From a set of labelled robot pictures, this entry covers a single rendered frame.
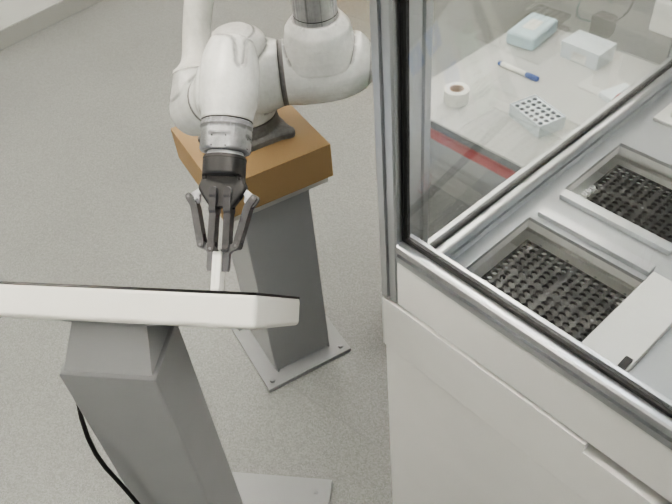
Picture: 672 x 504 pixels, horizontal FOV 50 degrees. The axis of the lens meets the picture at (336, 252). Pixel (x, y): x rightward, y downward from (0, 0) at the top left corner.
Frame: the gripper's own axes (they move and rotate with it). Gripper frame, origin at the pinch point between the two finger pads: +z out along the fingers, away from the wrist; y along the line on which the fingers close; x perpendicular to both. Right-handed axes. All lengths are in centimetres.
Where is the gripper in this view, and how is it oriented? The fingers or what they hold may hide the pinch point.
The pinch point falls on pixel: (218, 272)
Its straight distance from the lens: 124.6
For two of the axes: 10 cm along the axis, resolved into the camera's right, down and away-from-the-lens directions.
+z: -0.5, 10.0, -0.8
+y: 9.9, 0.4, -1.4
